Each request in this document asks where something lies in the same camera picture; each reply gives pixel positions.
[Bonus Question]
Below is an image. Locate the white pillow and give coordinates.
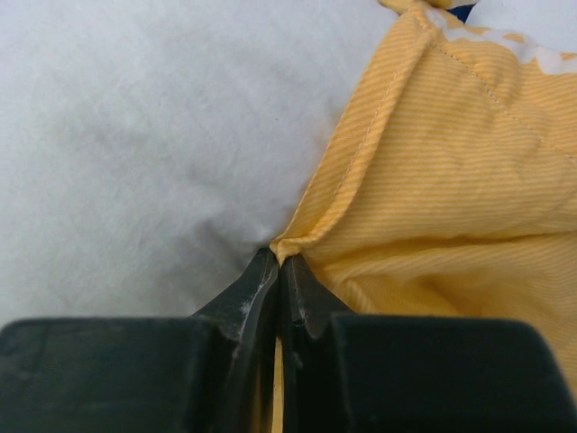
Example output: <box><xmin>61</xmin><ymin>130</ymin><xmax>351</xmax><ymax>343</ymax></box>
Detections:
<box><xmin>1</xmin><ymin>1</ymin><xmax>576</xmax><ymax>321</ymax></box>

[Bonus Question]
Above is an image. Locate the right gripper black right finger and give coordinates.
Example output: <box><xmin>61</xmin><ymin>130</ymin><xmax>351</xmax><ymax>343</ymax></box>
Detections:
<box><xmin>280</xmin><ymin>256</ymin><xmax>576</xmax><ymax>432</ymax></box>

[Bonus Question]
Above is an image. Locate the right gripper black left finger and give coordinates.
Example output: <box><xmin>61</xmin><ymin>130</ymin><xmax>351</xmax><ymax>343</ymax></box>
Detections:
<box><xmin>1</xmin><ymin>250</ymin><xmax>279</xmax><ymax>432</ymax></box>

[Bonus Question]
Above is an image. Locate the blue yellow Mickey pillowcase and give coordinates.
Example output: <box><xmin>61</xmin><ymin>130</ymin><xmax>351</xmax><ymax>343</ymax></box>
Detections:
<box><xmin>271</xmin><ymin>1</ymin><xmax>576</xmax><ymax>432</ymax></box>

